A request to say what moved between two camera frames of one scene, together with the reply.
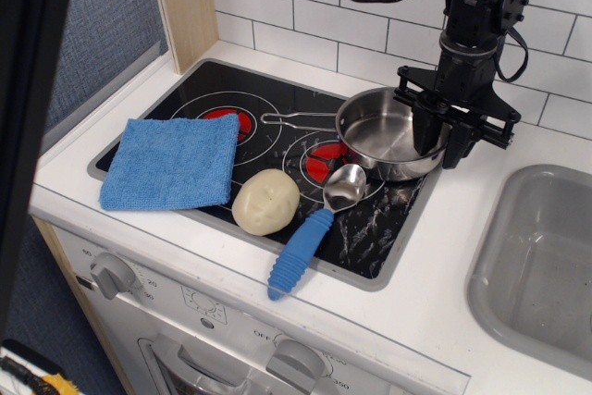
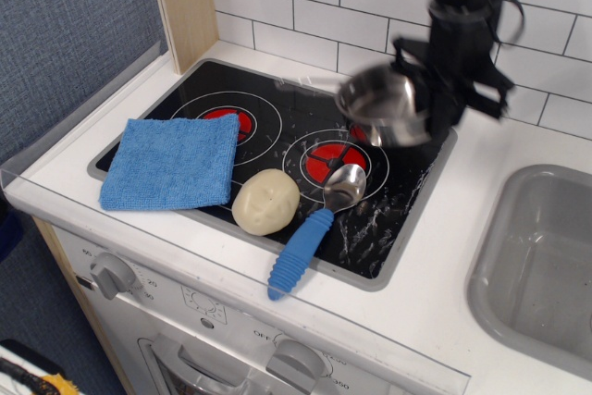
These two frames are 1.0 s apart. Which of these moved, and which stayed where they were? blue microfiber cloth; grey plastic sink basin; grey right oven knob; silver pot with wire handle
Moved: silver pot with wire handle
Stayed: blue microfiber cloth; grey right oven knob; grey plastic sink basin
